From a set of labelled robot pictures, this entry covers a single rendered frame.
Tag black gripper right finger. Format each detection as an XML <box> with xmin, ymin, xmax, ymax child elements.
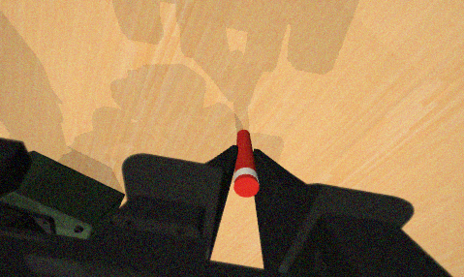
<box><xmin>253</xmin><ymin>148</ymin><xmax>415</xmax><ymax>273</ymax></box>

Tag red peg with white band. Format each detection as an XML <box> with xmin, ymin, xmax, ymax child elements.
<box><xmin>233</xmin><ymin>130</ymin><xmax>260</xmax><ymax>198</ymax></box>

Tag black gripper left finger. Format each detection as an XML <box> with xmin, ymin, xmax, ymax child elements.
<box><xmin>122</xmin><ymin>145</ymin><xmax>238</xmax><ymax>260</ymax></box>

